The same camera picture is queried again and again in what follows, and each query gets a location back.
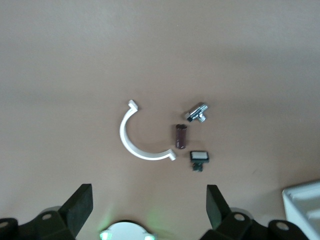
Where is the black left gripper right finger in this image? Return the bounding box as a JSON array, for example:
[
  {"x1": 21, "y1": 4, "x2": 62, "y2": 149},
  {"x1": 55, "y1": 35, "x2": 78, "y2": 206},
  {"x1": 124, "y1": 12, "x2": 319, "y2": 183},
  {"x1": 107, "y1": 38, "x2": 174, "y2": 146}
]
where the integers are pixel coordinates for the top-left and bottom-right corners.
[{"x1": 203, "y1": 184, "x2": 255, "y2": 240}]

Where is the silver metal fitting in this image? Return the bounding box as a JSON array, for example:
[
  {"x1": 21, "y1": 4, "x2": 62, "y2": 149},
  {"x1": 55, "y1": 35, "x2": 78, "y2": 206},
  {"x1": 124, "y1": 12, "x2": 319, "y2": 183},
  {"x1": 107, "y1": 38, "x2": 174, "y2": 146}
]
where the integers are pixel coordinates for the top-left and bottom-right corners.
[{"x1": 184, "y1": 102, "x2": 209, "y2": 124}]

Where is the white drawer cabinet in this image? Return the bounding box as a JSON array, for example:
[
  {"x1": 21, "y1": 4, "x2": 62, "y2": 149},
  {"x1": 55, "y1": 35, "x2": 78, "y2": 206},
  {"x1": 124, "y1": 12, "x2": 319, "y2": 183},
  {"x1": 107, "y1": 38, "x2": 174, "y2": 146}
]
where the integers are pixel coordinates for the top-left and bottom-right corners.
[{"x1": 281, "y1": 180, "x2": 320, "y2": 240}]

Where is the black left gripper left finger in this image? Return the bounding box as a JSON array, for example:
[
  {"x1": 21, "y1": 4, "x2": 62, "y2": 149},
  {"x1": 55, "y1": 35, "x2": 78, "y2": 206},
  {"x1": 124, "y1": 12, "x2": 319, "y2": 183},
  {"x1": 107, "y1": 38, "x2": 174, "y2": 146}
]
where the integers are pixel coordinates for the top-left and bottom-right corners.
[{"x1": 29, "y1": 183, "x2": 94, "y2": 240}]

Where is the brown cylindrical capacitor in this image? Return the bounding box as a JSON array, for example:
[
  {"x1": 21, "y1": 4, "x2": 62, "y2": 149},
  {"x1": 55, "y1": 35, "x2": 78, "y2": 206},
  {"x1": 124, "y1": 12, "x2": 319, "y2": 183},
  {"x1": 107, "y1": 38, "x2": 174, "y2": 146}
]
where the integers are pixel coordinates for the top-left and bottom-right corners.
[{"x1": 174, "y1": 123, "x2": 188, "y2": 150}]

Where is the white semicircular pipe clamp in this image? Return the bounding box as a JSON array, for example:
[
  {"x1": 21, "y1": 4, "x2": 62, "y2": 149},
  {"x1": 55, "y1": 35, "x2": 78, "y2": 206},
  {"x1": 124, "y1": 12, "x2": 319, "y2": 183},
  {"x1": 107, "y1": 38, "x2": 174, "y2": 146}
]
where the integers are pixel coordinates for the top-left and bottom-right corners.
[{"x1": 119, "y1": 99, "x2": 177, "y2": 162}]

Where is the brown table cover sheet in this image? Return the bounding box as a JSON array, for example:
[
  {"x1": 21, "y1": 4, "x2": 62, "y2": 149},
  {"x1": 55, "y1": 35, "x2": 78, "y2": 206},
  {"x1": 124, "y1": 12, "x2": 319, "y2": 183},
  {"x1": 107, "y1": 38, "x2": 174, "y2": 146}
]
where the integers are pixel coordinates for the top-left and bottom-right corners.
[{"x1": 0, "y1": 0, "x2": 320, "y2": 240}]

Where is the white rectangular push button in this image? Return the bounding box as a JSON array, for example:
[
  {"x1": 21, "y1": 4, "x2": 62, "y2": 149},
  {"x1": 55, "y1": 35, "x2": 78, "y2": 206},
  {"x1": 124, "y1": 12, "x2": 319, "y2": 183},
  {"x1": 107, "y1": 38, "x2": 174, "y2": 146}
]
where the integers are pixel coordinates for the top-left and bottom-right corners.
[{"x1": 189, "y1": 150, "x2": 210, "y2": 173}]

